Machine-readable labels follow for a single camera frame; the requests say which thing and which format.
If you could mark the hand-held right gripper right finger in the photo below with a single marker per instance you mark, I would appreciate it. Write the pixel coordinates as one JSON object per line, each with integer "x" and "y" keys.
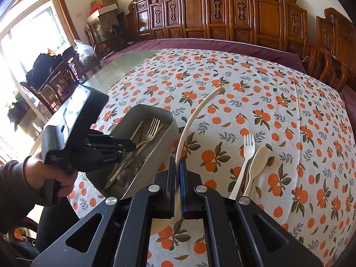
{"x": 182, "y": 183}

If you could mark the purple sofa cushion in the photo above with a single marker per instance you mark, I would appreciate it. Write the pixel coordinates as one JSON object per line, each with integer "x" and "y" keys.
{"x": 194, "y": 44}

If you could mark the purple armchair cushion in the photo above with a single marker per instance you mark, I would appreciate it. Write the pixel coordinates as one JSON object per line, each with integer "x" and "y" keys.
{"x": 349, "y": 97}

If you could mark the wooden door frame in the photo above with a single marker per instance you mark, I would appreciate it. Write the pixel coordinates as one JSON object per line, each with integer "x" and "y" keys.
{"x": 66, "y": 8}

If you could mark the white plastic bag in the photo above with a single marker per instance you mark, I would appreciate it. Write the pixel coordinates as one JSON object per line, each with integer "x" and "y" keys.
{"x": 83, "y": 51}

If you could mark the black flat panel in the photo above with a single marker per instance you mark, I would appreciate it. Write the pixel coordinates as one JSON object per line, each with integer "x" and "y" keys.
{"x": 121, "y": 30}

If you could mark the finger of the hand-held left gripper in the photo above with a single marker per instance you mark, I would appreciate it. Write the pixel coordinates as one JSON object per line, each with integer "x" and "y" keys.
{"x": 122, "y": 146}
{"x": 101, "y": 135}

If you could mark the white plastic fork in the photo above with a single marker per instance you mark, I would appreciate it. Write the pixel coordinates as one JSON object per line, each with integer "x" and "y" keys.
{"x": 248, "y": 147}

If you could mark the carved wooden armchair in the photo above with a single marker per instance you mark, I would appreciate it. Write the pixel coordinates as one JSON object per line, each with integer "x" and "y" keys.
{"x": 333, "y": 50}

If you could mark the grey metal tray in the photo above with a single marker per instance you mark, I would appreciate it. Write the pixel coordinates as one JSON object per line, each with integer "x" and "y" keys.
{"x": 158, "y": 161}

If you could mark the black bag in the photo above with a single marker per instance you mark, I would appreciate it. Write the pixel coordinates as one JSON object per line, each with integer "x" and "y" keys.
{"x": 44, "y": 68}

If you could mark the white flat box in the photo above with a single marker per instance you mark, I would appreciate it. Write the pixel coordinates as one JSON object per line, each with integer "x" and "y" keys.
{"x": 103, "y": 14}

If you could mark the person's dark clothing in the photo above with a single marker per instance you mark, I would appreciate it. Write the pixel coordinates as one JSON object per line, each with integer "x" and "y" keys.
{"x": 55, "y": 222}

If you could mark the orange print tablecloth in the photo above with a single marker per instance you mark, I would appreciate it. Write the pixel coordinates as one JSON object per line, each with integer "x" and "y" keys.
{"x": 250, "y": 75}

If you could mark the person's left forearm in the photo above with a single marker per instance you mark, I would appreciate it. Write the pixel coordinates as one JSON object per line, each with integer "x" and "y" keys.
{"x": 14, "y": 189}

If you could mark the carved wooden sofa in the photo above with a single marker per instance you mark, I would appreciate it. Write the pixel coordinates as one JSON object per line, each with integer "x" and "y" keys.
{"x": 222, "y": 8}

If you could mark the white plastic spoon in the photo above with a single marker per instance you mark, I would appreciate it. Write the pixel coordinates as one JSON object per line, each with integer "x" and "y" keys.
{"x": 260, "y": 158}

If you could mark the person's left hand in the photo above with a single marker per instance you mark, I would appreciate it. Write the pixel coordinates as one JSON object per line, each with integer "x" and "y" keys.
{"x": 37, "y": 171}

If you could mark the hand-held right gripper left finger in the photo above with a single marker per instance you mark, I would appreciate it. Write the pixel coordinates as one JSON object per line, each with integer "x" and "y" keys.
{"x": 169, "y": 189}

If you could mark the red decorations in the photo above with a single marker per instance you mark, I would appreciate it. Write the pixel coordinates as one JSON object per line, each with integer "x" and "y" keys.
{"x": 94, "y": 10}

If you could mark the wooden dining chair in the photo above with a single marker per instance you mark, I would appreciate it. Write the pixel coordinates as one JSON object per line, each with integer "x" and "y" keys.
{"x": 55, "y": 89}

